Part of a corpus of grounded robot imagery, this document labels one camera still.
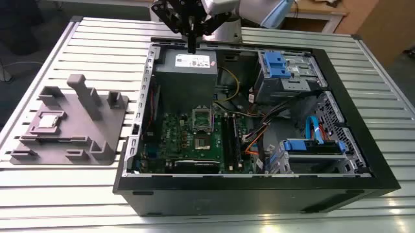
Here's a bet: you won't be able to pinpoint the grey power supply unit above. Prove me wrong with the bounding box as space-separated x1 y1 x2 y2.
153 48 219 115

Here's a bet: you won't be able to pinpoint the CPU socket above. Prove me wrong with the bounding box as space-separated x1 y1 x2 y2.
194 135 213 153

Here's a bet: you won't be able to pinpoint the brown wooden cabinet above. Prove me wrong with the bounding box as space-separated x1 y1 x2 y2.
334 0 415 69

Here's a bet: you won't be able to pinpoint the green motherboard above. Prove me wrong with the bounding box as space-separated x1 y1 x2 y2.
139 106 261 174

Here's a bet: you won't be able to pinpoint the black graphics card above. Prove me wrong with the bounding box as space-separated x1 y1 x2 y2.
173 159 221 174

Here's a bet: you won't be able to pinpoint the silver square CPU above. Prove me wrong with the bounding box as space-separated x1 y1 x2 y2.
38 115 62 129

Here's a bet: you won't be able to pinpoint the black wire bundle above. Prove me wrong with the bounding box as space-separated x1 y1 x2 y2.
242 90 326 142

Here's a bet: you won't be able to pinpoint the orange wire bundle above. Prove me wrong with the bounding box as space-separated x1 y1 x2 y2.
245 142 261 156

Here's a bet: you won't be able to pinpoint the grey metal drive cage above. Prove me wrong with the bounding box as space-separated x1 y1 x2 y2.
254 50 329 105

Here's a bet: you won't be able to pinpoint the blue flat data wire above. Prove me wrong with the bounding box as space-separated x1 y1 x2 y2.
305 116 325 144

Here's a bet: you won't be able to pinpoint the blue plastic drive carrier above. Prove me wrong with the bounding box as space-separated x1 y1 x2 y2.
263 51 291 79

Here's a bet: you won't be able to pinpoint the silver metal disk bay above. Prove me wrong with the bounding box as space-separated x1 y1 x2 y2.
266 138 369 174

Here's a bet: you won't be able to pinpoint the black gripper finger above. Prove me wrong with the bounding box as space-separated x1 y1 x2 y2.
191 13 233 54
151 0 194 54

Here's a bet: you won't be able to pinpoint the wooden desk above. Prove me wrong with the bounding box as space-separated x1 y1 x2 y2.
282 0 350 33

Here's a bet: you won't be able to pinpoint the black open PC case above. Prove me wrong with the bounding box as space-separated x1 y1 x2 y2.
113 36 402 216

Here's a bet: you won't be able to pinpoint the long motherboard RAM slot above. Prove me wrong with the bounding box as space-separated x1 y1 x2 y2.
226 114 243 170
221 113 230 172

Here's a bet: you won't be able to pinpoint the grey plastic parts rack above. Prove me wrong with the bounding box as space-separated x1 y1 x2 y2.
9 74 131 166

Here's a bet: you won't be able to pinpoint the black disk in blue carrier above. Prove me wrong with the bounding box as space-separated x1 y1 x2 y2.
282 137 348 156

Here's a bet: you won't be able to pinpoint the yellow power wires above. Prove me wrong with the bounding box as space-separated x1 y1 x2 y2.
217 67 242 103

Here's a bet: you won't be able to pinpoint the red orange power wire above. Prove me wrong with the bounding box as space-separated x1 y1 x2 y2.
311 122 330 143

